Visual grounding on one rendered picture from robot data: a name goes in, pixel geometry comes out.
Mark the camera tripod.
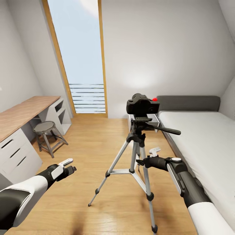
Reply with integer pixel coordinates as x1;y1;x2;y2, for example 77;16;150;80
88;114;181;235

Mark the digital camera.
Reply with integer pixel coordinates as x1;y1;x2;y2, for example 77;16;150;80
126;93;160;115

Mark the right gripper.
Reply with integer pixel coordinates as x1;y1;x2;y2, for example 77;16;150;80
136;155;161;169

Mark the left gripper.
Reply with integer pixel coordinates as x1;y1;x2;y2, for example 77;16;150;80
56;166;77;182

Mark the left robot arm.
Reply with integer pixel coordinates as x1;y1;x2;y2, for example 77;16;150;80
0;158;77;235

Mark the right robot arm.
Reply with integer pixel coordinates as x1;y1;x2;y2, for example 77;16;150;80
136;147;235;235

